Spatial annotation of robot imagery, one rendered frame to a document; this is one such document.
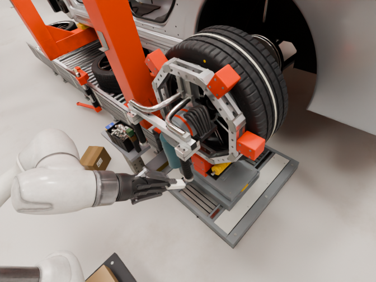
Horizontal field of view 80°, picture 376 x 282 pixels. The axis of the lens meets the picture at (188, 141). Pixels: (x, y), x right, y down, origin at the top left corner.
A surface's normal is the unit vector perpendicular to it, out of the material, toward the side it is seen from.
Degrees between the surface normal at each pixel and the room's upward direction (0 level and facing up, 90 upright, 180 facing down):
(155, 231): 0
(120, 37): 90
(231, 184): 0
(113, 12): 90
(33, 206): 79
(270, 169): 0
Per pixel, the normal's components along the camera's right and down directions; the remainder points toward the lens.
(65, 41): 0.69, 0.45
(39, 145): -0.29, -0.59
